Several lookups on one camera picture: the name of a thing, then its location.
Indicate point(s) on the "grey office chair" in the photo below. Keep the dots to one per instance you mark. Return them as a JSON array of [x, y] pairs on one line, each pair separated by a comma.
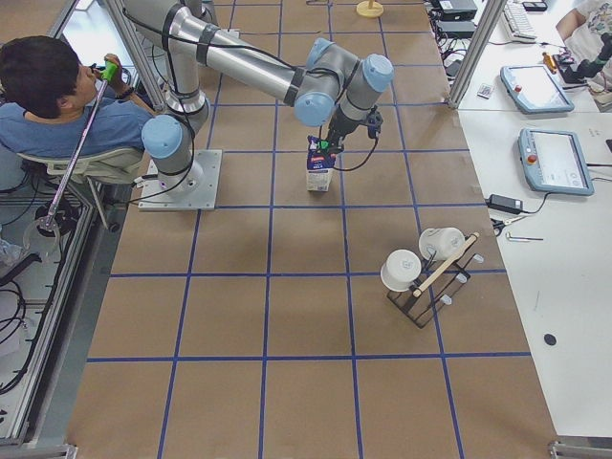
[[114, 167]]

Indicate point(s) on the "wooden mug tree stand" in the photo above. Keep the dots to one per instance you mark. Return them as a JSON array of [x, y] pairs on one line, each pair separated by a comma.
[[369, 9]]

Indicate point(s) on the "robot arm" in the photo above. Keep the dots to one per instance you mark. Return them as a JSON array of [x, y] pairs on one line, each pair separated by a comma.
[[335, 88]]

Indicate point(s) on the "black power adapter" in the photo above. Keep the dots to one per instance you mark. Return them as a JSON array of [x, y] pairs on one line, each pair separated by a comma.
[[504, 204]]

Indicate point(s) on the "person's right hand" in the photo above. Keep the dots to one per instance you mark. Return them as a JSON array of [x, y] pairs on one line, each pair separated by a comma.
[[121, 89]]

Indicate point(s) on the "black wire rack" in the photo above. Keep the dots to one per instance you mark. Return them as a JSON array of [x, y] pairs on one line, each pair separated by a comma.
[[437, 285]]

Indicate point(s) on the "teach pendant upper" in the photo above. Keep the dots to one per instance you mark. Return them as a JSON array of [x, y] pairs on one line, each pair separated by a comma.
[[535, 90]]

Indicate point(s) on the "white cup on rack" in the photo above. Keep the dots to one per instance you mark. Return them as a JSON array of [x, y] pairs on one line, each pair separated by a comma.
[[438, 244]]

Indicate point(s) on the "white cup at edge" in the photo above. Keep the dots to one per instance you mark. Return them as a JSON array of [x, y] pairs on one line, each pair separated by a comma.
[[400, 269]]

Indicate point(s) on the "aluminium frame post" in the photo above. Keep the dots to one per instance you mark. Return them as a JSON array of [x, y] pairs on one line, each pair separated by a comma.
[[488, 20]]

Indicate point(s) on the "person in blue shirt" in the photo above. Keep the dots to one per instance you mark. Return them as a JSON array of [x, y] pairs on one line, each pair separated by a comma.
[[50, 95]]

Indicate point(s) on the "teach pendant lower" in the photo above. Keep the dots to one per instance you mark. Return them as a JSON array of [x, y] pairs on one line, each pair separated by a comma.
[[553, 161]]

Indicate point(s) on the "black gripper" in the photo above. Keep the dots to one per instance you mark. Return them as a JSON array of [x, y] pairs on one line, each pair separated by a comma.
[[336, 131]]

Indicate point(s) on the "blue white milk carton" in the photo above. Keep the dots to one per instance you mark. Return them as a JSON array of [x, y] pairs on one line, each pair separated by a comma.
[[320, 165]]

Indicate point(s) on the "white keyboard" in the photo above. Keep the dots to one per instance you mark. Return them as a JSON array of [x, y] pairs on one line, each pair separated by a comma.
[[516, 22]]

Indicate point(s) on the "teach pendant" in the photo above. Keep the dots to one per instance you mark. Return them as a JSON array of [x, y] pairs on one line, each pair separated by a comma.
[[553, 161], [535, 90]]

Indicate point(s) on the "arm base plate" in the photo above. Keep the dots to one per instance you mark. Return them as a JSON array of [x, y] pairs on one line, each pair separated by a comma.
[[196, 189]]

